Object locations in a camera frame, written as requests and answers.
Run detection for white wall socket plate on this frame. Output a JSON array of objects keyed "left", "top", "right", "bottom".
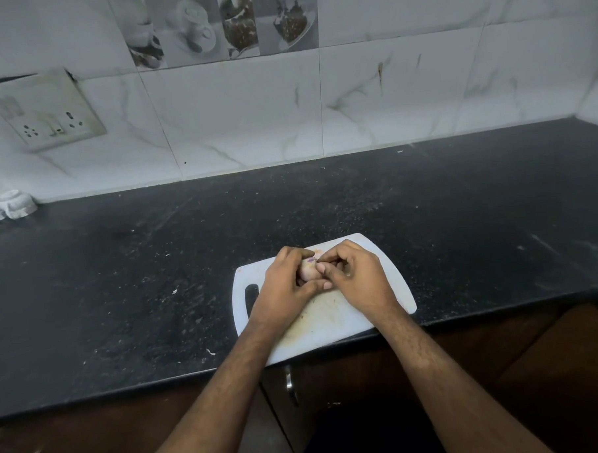
[{"left": 0, "top": 66, "right": 108, "bottom": 154}]

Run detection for small pink onion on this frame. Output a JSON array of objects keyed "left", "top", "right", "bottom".
[{"left": 298, "top": 256, "right": 326, "bottom": 283}]

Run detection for person's left forearm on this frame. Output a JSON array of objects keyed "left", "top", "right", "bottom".
[{"left": 134, "top": 316, "right": 286, "bottom": 453}]

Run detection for person's right hand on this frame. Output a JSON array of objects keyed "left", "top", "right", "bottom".
[{"left": 314, "top": 237, "right": 404, "bottom": 331}]

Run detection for person's dark trousers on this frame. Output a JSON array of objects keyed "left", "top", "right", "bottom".
[{"left": 296, "top": 399, "right": 449, "bottom": 453}]

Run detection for white plastic cutting board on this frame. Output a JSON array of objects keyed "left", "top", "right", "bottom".
[{"left": 229, "top": 230, "right": 420, "bottom": 368}]

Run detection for metal cabinet door handle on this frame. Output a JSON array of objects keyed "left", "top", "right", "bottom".
[
  {"left": 0, "top": 426, "right": 44, "bottom": 453},
  {"left": 284, "top": 364, "right": 300, "bottom": 409}
]

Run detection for person's left hand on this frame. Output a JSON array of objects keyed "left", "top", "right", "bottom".
[{"left": 245, "top": 244, "right": 335, "bottom": 335}]

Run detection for person's right forearm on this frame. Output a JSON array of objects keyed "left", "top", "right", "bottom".
[{"left": 374, "top": 301, "right": 555, "bottom": 453}]

